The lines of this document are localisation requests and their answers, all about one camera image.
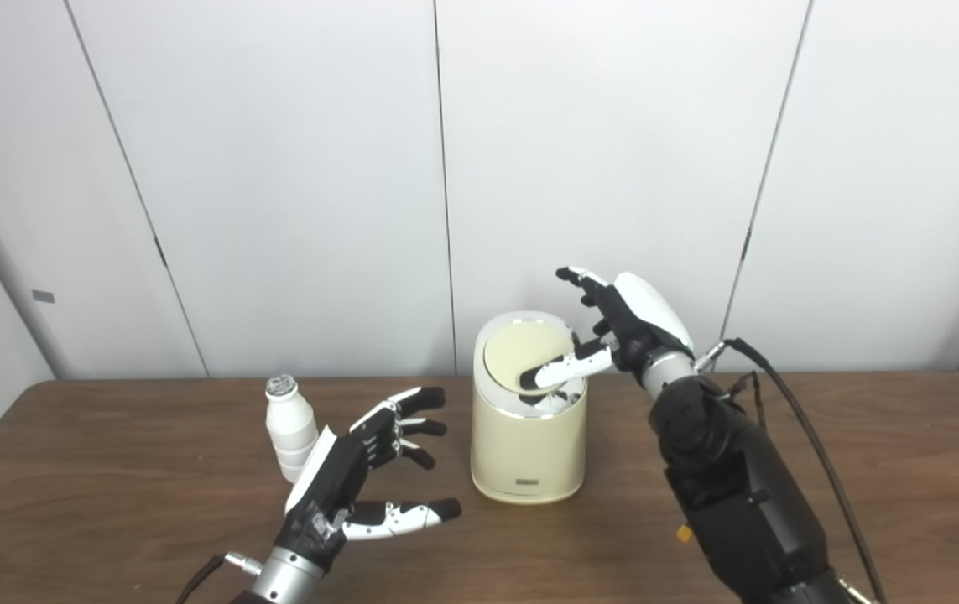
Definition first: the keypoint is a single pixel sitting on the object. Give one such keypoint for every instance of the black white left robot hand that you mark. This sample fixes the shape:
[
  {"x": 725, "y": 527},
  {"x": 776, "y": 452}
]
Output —
[{"x": 332, "y": 486}]

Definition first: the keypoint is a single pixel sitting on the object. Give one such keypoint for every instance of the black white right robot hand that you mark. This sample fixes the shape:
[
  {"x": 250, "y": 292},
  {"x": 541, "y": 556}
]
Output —
[{"x": 647, "y": 315}]

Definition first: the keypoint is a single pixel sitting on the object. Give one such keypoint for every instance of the small white plastic bottle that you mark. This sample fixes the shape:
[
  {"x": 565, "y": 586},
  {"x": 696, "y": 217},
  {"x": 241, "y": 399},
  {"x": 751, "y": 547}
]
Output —
[{"x": 289, "y": 428}]

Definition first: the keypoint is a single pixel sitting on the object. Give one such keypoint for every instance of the cream round bin lid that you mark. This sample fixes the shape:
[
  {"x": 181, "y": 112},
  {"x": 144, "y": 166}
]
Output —
[{"x": 517, "y": 352}]

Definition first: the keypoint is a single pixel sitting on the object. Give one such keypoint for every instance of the cream-colored round bin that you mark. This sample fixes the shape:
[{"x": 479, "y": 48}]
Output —
[{"x": 525, "y": 453}]

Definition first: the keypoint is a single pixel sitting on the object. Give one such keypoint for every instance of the small grey wall tag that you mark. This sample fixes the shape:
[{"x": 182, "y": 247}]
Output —
[{"x": 43, "y": 296}]

